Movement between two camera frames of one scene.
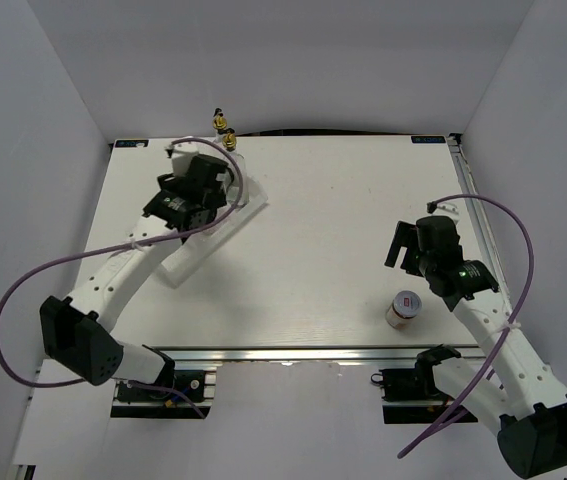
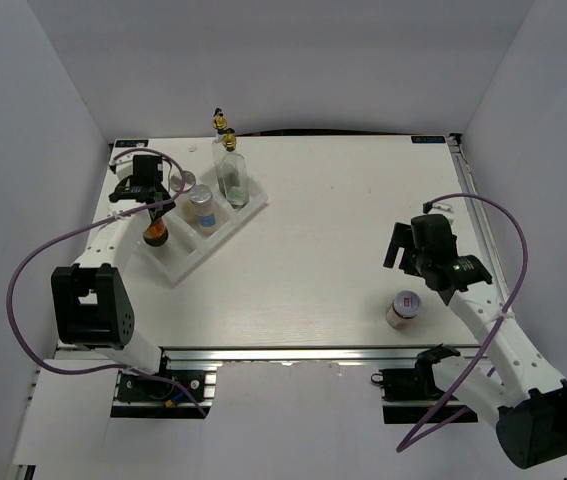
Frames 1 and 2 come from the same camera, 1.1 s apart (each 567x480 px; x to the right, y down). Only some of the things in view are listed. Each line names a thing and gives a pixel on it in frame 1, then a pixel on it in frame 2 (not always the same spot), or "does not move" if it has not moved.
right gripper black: (401, 239) does not move
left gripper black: (170, 182) → (165, 209)
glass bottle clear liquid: (229, 145) does not move
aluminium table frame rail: (481, 222) does not move
